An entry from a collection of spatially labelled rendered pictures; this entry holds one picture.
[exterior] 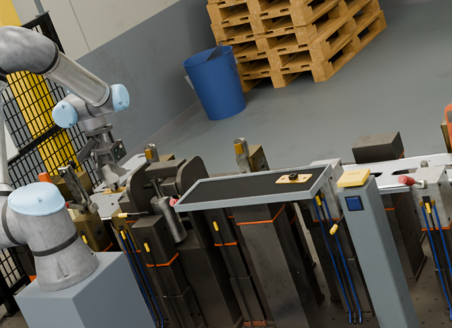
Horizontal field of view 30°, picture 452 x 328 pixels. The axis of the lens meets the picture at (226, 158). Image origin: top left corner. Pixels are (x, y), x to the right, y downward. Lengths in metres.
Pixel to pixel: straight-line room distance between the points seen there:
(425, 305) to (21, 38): 1.20
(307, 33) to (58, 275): 4.95
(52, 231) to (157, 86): 4.87
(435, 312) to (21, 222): 1.03
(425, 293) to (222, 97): 4.55
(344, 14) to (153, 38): 1.64
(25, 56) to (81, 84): 0.22
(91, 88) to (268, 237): 0.66
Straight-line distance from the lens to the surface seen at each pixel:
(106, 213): 2.66
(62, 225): 1.99
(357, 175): 1.86
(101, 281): 2.02
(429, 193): 1.99
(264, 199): 1.90
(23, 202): 1.96
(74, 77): 2.24
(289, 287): 2.05
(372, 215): 1.87
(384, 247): 1.90
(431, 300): 2.23
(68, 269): 2.01
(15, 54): 2.11
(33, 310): 2.08
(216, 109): 6.68
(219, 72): 6.57
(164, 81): 6.86
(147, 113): 6.66
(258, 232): 2.00
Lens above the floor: 1.88
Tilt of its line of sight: 19 degrees down
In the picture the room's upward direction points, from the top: 20 degrees counter-clockwise
